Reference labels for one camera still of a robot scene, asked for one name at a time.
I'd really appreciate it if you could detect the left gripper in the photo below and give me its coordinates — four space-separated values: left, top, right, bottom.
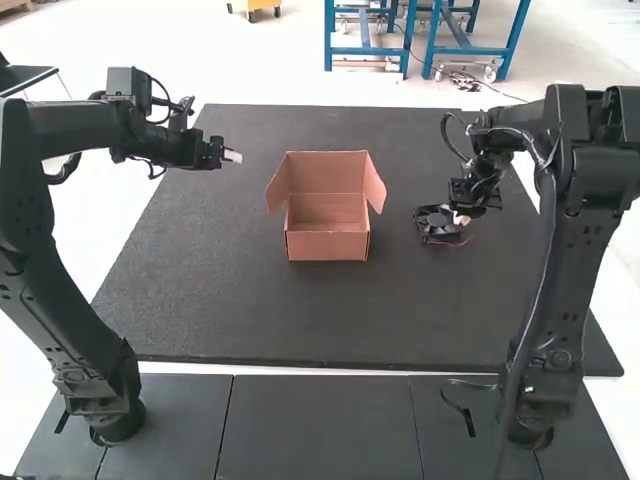
166 127 245 173

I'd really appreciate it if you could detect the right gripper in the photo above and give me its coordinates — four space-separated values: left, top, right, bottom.
446 177 504 226

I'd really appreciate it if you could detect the black square fan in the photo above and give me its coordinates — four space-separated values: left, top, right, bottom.
412 202 476 248

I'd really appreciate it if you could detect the cardboard box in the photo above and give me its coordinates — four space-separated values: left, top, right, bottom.
263 148 389 263

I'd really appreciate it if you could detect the black mat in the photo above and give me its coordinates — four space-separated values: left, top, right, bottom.
91 103 625 378

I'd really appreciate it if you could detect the yellow cart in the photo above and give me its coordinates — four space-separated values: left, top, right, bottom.
225 0 284 24

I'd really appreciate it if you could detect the dark base panel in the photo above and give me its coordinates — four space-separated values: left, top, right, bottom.
409 374 633 480
8 372 235 480
214 374 427 480

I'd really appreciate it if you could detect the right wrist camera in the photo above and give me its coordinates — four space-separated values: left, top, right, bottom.
463 151 513 189

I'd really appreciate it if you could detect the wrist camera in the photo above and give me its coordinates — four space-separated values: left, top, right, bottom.
105 65 152 115
463 151 513 189

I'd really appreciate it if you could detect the black cable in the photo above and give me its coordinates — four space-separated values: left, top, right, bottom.
147 77 197 132
440 377 506 414
440 111 484 171
494 127 567 480
41 149 84 188

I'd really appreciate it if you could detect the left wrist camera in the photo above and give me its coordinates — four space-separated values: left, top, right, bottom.
105 65 152 115

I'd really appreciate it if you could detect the blue metal frame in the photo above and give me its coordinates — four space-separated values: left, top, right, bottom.
421 0 533 82
323 0 417 79

